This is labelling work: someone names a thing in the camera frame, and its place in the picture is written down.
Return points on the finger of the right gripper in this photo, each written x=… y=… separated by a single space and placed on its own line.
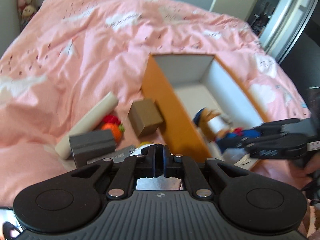
x=265 y=149
x=272 y=130

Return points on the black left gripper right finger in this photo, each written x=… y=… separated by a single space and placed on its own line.
x=172 y=163

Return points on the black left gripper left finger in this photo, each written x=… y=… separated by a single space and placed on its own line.
x=150 y=154

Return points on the small brown cardboard box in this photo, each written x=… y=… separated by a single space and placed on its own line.
x=145 y=117

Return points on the Donald Duck plush toy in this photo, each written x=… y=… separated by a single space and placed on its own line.
x=217 y=127

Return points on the orange crochet strawberry toy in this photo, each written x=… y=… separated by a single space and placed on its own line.
x=113 y=123

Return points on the dark grey block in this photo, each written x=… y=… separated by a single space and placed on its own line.
x=91 y=145

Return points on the long white box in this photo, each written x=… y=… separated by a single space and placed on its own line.
x=89 y=121

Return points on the person right hand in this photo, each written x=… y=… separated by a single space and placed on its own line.
x=311 y=189

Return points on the orange cardboard storage box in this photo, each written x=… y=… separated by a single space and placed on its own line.
x=182 y=84

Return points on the pink patterned duvet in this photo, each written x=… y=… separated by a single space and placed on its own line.
x=68 y=57

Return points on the phone screen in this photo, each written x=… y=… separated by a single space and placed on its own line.
x=9 y=225

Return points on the hanging plush toy organizer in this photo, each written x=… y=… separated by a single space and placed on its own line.
x=26 y=10

